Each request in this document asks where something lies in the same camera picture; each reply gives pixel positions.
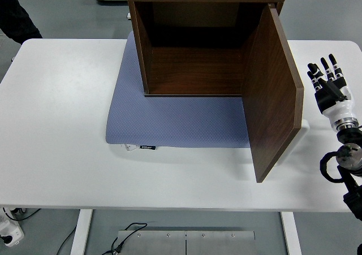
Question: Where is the person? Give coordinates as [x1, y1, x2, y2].
[0, 0, 44, 45]

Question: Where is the white table leg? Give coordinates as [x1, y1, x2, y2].
[70, 209, 93, 255]
[281, 211, 302, 255]

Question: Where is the blue textured mat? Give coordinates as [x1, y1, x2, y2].
[105, 30, 251, 149]

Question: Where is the white power strip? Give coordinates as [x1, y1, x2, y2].
[0, 219, 25, 248]

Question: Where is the black power strip cable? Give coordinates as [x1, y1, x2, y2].
[2, 207, 42, 222]

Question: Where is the black cable with plug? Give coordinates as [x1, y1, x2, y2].
[101, 222, 148, 255]

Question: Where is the brown wooden cabinet door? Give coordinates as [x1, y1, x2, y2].
[240, 5, 305, 184]

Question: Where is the brown wooden cabinet body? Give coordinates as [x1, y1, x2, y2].
[126, 0, 286, 98]

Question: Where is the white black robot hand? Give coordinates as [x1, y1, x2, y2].
[307, 53, 356, 124]

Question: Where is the grey metal plate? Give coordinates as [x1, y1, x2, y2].
[117, 230, 187, 255]
[186, 231, 256, 255]

